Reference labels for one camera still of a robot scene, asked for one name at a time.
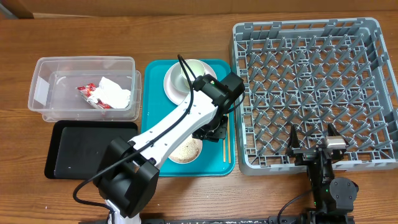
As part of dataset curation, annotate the clear plastic bin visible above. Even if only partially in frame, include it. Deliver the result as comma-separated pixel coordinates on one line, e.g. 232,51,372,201
28,56,142,122

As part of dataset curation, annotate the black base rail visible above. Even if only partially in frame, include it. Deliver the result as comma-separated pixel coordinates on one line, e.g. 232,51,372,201
141,215,302,224

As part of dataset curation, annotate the white napkin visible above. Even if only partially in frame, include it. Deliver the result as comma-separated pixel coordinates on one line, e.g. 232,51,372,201
86,77,131,109

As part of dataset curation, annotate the large white plate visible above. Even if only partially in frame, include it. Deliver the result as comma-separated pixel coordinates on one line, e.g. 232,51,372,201
164,60,217,105

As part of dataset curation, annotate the teal plastic serving tray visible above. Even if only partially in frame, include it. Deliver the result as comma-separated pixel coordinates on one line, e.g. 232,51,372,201
141,60,236,177

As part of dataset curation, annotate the small white dish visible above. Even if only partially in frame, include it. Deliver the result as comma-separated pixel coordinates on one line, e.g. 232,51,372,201
169,136,203,164

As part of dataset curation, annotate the grey shallow bowl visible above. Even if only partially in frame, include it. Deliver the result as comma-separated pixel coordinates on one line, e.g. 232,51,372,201
170,67,190,93

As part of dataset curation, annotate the pale green cup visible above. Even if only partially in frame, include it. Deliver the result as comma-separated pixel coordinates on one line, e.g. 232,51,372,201
183,59,205,83

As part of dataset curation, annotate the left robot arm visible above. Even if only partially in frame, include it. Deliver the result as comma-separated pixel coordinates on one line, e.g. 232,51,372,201
93,73,244,223

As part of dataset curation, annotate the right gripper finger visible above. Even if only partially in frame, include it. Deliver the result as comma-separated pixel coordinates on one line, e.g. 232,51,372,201
289,124,300,148
327,123,341,136

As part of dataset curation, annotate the red snack wrapper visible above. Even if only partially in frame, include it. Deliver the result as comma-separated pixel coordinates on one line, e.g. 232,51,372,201
77,83,111,110

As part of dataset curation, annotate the black plastic tray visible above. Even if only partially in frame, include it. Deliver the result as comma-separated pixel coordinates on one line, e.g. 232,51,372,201
44,120,138,180

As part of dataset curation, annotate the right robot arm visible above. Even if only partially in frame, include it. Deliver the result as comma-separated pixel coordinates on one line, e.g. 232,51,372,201
277,123,359,223

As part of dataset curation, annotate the grey plastic dishwasher rack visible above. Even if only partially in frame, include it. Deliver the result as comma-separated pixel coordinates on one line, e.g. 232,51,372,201
231,17,397,175

